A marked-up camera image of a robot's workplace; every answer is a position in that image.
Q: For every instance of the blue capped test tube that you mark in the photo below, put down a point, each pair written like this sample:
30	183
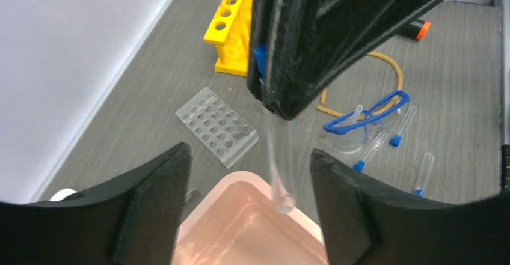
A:
280	136
371	150
424	174
403	126

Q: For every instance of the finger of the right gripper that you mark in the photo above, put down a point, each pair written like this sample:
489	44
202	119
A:
365	24
293	53

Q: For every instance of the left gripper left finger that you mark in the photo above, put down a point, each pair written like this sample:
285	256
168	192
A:
130	219

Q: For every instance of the yellow rubber tube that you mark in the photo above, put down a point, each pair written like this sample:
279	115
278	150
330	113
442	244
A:
367	81

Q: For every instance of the pink plastic bin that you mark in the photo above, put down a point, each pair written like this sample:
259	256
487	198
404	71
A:
236	223

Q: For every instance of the clear tube rack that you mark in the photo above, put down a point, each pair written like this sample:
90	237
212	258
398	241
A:
222	131

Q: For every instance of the blue safety glasses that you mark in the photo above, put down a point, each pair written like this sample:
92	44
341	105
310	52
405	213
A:
349	133

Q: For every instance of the yellow test tube rack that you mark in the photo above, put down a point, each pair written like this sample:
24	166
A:
229	31

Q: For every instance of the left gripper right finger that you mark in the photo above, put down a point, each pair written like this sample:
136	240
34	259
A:
365	221

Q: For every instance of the white bin lid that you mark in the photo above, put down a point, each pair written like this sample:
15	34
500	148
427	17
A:
62	194

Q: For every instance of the black flashlight orange end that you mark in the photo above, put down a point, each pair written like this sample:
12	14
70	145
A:
415	30

